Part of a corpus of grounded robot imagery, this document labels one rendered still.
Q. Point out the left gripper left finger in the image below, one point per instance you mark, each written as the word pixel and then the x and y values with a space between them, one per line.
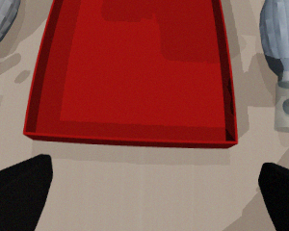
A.
pixel 24 188

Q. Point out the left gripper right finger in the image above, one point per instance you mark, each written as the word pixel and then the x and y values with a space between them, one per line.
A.
pixel 273 182

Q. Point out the red tray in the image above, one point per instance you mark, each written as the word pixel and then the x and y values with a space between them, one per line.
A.
pixel 150 72

